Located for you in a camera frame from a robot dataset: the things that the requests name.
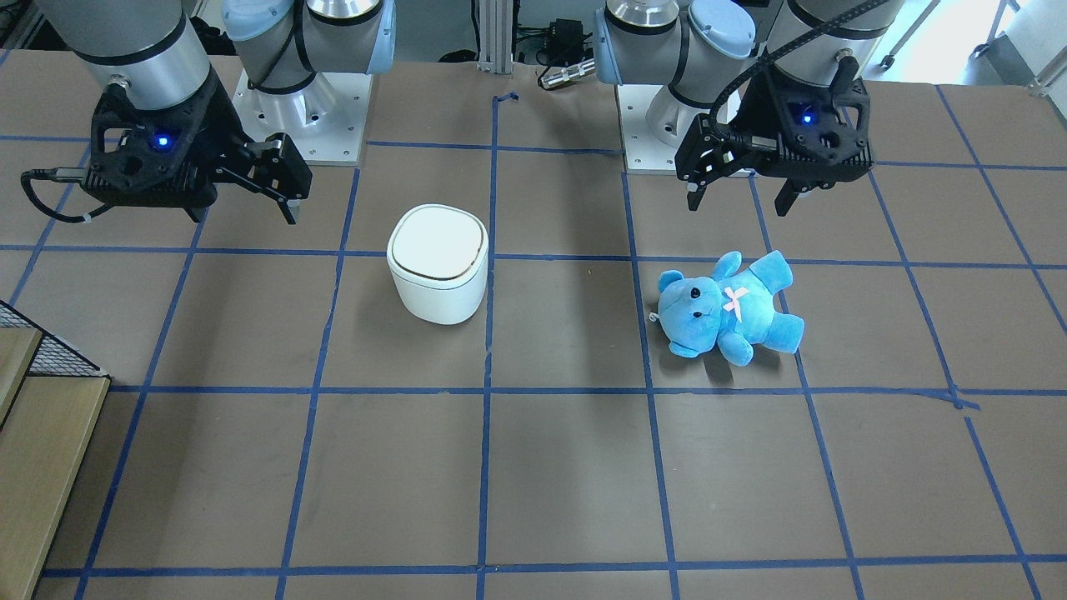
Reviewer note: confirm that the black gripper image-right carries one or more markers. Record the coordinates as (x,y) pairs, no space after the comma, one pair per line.
(753,104)

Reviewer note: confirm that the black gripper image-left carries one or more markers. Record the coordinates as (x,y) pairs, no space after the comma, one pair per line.
(218,125)

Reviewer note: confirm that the white trash can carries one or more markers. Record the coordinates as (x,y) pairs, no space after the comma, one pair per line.
(438,258)

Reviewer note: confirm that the blue teddy bear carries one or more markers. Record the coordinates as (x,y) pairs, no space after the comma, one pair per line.
(731,309)

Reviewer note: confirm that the silver metal connector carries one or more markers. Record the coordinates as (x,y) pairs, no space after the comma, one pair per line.
(554,78)

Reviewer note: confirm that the black power adapter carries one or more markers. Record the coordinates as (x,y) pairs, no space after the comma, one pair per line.
(565,35)

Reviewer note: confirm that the wooden shelf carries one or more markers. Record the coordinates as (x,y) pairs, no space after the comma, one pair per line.
(47,424)

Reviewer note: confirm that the black gripper cable image-right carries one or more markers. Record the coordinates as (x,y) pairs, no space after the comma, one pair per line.
(808,38)

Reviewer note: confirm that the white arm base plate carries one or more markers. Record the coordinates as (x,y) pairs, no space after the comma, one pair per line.
(326,120)
(653,123)

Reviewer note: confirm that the black gripper cable image-left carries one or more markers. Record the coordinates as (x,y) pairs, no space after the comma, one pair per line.
(59,175)

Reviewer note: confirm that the black wire mesh basket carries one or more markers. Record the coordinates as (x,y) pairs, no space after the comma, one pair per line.
(54,356)

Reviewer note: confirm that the aluminium frame post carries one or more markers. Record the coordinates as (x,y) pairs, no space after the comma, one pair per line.
(495,36)

